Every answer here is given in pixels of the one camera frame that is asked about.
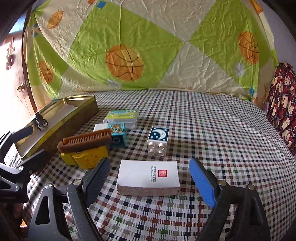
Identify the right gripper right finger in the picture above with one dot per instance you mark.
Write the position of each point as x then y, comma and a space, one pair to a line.
250, 222

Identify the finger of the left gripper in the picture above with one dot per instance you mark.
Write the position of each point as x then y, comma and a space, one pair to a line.
21, 134

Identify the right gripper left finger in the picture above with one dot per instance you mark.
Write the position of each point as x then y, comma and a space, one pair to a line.
49, 222

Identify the black hair claw clip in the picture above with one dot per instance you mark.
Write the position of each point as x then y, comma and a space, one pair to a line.
40, 123

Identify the yellow face toy box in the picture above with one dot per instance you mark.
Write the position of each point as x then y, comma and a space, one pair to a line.
87, 159

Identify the copper patterned white box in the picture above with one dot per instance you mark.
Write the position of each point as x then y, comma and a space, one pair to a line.
148, 178

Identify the brown plastic comb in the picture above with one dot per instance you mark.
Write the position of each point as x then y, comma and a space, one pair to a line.
85, 141

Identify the blue bear toy block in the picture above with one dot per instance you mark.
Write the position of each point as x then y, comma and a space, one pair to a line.
118, 134

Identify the green label clear plastic case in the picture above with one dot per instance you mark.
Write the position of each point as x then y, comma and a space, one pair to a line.
129, 117

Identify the white moon toy block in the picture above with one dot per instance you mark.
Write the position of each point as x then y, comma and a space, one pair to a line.
157, 141

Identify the wooden door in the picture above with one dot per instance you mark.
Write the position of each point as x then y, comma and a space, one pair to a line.
16, 107

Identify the white paper tin liner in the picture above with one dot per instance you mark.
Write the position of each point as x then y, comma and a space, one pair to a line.
34, 140

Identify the gold metal tin box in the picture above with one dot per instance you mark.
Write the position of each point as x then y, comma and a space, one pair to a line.
86, 109

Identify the brass door knob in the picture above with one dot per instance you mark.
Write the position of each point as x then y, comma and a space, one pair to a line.
21, 87

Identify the small white square block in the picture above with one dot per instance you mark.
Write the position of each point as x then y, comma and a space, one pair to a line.
100, 126

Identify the basketball print bed sheet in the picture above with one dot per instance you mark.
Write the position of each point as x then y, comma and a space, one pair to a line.
218, 47

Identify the checkered tablecloth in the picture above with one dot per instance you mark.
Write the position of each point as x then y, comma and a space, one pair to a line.
231, 137

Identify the red bear print cloth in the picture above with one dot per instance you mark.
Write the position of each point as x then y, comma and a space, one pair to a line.
281, 99

